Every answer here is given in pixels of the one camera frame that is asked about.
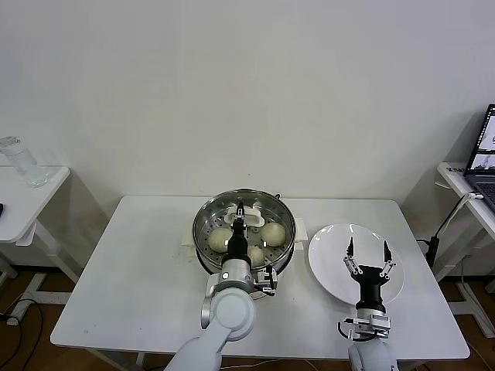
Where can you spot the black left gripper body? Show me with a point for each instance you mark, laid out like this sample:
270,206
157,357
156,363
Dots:
237,243

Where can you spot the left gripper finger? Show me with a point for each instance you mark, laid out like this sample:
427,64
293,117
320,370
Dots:
240,208
239,221

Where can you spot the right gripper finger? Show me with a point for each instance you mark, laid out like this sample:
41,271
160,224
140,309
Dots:
387,253
350,251

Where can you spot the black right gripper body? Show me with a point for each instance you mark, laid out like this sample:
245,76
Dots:
371,288

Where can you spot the white steamed baozi bun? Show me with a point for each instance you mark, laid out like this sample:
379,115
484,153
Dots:
219,239
256,256
274,234

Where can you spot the round glass pot lid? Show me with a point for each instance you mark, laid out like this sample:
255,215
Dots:
216,216

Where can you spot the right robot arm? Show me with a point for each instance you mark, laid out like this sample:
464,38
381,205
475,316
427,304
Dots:
371,357

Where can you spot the stainless steel steamer basket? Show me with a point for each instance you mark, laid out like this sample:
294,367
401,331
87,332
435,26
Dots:
285,258

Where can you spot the white round plate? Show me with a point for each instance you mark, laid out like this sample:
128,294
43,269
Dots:
325,251

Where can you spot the white electric cooker pot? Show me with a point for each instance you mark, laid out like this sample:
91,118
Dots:
301,232

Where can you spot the white desk with label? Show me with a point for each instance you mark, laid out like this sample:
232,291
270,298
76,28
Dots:
454,181

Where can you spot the open dark laptop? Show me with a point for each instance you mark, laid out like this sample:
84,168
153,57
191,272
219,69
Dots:
483,185

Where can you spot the clear glass jar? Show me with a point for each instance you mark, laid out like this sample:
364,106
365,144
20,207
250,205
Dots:
27,166

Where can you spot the white side table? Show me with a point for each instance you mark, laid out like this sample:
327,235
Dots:
23,193

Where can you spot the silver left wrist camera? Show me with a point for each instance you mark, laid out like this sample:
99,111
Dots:
267,280

